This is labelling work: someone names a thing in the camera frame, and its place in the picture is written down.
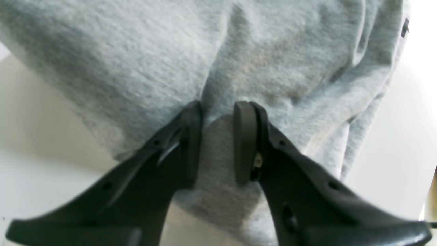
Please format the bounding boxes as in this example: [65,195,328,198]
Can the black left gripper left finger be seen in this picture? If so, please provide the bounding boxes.
[6,101,202,246]

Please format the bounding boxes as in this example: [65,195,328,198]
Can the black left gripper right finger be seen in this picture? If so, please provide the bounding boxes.
[234,101,432,246]

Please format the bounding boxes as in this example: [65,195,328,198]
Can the grey t-shirt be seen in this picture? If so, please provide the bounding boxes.
[0,0,408,246]

